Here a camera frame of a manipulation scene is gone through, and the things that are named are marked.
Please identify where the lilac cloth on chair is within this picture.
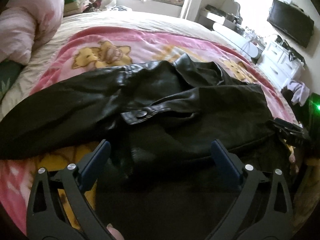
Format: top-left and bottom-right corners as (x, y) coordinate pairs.
(287, 80), (310, 107)

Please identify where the beige bed sheet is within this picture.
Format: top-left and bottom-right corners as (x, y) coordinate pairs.
(1, 11), (240, 116)

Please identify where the pink quilted duvet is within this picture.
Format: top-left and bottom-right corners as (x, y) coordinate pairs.
(1, 0), (64, 65)

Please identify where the black leather jacket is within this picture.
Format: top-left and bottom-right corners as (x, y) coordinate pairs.
(1, 55), (290, 239)

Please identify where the black wall television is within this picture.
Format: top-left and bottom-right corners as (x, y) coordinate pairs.
(267, 0), (314, 48)

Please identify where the white drawer cabinet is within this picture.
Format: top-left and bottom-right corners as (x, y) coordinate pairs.
(257, 41), (305, 91)

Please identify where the green leaf pattern pillow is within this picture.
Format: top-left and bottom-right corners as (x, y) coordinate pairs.
(0, 60), (25, 100)

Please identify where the folded clothes pile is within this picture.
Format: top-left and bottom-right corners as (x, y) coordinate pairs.
(63, 0), (101, 17)

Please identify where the pink cartoon bear blanket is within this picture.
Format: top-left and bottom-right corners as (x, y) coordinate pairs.
(1, 27), (295, 239)

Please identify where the white rounded dressing table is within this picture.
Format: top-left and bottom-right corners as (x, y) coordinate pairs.
(200, 9), (262, 62)

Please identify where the operator thumb left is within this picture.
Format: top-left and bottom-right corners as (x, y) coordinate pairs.
(106, 223), (124, 240)

